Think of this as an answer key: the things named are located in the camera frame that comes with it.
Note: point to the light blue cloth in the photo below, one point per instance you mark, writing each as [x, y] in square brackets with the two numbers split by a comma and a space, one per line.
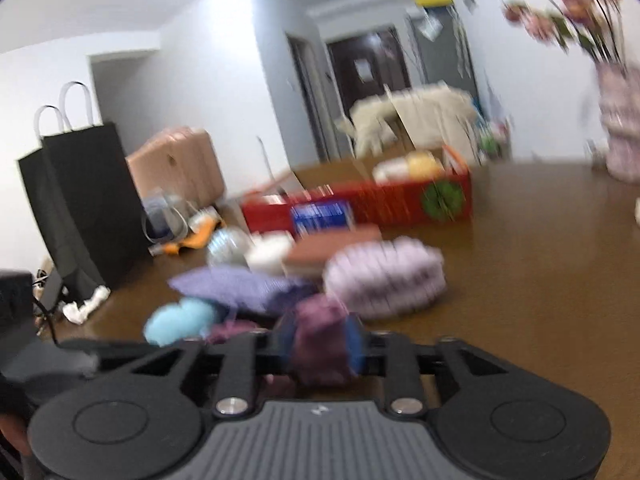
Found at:
[177, 322]

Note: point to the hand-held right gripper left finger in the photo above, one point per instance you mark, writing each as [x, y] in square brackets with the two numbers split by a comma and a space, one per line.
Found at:
[286, 347]

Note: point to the pink flower bouquet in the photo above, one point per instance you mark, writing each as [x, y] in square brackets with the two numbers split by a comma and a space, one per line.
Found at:
[565, 10]

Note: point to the cream coat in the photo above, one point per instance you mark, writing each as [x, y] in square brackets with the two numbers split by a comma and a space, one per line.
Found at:
[370, 120]

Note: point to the black paper bag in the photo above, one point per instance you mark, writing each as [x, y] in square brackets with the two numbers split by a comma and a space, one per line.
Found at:
[85, 200]

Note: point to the pink patterned vase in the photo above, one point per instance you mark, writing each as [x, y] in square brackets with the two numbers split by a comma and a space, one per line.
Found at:
[620, 125]

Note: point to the pink fabric rolls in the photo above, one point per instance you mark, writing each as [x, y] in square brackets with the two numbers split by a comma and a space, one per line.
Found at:
[385, 277]

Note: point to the dark brown door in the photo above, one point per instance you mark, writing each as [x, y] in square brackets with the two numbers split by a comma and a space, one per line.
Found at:
[367, 65]

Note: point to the brown flat box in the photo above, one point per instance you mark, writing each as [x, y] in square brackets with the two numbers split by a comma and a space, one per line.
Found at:
[335, 247]

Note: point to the purple satin scrunchie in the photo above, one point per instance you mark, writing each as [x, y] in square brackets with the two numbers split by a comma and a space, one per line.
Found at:
[320, 340]

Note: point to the yellow sponge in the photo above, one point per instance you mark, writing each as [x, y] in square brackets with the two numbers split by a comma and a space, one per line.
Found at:
[425, 166]

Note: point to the blue tissue pack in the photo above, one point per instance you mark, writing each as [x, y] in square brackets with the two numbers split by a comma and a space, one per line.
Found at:
[320, 217]

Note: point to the pink suitcase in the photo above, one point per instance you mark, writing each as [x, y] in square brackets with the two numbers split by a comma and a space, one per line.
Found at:
[175, 165]

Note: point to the printed cardboard box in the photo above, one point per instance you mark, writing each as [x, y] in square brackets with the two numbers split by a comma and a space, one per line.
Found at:
[390, 200]

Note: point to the iridescent white soft bag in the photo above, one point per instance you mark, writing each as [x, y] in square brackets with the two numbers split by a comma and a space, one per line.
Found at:
[227, 247]

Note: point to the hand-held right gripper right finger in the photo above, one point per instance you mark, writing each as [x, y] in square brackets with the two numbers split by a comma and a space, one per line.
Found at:
[354, 345]

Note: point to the orange cloth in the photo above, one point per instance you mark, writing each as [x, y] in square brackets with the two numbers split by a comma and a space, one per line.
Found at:
[197, 237]

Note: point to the grey fridge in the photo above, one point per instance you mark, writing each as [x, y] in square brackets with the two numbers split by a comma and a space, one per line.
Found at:
[442, 60]

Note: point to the purple cloth pouch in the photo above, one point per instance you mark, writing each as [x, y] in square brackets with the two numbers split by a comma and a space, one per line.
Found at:
[235, 287]

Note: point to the white paper roll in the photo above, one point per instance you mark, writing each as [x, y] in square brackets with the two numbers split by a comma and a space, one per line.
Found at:
[270, 256]

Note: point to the small clear plastic bag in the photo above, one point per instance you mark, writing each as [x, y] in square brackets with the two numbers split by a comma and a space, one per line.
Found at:
[429, 26]

